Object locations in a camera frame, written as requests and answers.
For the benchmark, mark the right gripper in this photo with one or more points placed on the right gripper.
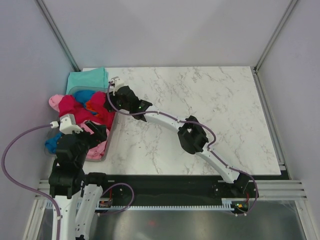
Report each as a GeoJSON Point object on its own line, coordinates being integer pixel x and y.
{"type": "Point", "coordinates": [106, 103]}

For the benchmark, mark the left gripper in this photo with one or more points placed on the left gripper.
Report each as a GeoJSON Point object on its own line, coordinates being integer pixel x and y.
{"type": "Point", "coordinates": [101, 133]}

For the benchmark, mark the crimson t shirt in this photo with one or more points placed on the crimson t shirt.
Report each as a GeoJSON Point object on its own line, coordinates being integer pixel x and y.
{"type": "Point", "coordinates": [69, 105]}
{"type": "Point", "coordinates": [98, 101]}

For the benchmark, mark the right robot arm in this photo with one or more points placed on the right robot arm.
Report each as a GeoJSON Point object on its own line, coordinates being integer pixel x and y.
{"type": "Point", "coordinates": [190, 132]}

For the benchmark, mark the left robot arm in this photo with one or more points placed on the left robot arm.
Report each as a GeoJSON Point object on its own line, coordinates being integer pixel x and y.
{"type": "Point", "coordinates": [75, 193]}

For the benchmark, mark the orange t shirt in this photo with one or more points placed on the orange t shirt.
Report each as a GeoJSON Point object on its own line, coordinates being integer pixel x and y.
{"type": "Point", "coordinates": [88, 107]}

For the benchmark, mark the teal folded t shirt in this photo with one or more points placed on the teal folded t shirt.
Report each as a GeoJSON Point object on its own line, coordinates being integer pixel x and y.
{"type": "Point", "coordinates": [95, 78]}

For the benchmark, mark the blue t shirt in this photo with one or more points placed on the blue t shirt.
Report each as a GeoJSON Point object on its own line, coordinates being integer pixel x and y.
{"type": "Point", "coordinates": [83, 96]}

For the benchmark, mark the clear plastic bin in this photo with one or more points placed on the clear plastic bin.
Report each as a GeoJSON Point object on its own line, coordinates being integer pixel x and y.
{"type": "Point", "coordinates": [99, 152]}

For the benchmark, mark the light pink t shirt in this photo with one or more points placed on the light pink t shirt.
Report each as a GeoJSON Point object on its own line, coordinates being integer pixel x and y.
{"type": "Point", "coordinates": [54, 101]}

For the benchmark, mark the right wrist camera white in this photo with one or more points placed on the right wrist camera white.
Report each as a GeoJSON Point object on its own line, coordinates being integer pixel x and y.
{"type": "Point", "coordinates": [117, 83]}

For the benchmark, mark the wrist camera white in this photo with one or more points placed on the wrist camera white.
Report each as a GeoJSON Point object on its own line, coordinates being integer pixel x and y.
{"type": "Point", "coordinates": [68, 125]}
{"type": "Point", "coordinates": [117, 83]}

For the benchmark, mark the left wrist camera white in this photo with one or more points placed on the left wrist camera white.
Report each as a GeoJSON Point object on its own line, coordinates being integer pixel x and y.
{"type": "Point", "coordinates": [68, 125]}

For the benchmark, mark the left aluminium frame post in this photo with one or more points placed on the left aluminium frame post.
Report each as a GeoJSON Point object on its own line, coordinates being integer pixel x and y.
{"type": "Point", "coordinates": [57, 34]}

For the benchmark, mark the aluminium frame post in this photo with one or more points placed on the aluminium frame post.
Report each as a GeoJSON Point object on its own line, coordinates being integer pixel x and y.
{"type": "Point", "coordinates": [57, 34]}
{"type": "Point", "coordinates": [279, 27]}

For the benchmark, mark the aluminium frame rail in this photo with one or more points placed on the aluminium frame rail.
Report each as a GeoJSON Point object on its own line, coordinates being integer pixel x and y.
{"type": "Point", "coordinates": [270, 123]}

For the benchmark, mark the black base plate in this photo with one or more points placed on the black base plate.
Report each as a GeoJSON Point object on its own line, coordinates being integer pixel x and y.
{"type": "Point", "coordinates": [170, 190]}

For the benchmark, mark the white cable duct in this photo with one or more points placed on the white cable duct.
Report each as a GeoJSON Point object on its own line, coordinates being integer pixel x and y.
{"type": "Point", "coordinates": [226, 205]}

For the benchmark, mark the right aluminium frame post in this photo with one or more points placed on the right aluminium frame post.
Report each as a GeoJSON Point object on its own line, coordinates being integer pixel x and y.
{"type": "Point", "coordinates": [279, 27]}

